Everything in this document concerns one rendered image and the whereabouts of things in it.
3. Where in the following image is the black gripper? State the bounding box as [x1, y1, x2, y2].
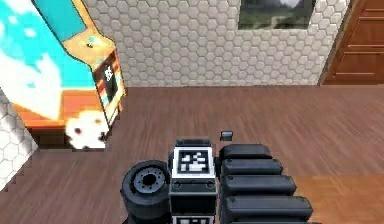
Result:
[120, 160, 172, 224]

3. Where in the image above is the white stuffed toy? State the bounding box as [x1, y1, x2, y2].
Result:
[65, 111, 110, 150]

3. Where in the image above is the brown wooden room door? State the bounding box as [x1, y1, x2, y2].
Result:
[320, 0, 384, 86]

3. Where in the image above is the dark framed wall picture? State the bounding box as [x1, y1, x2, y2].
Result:
[237, 0, 317, 31]

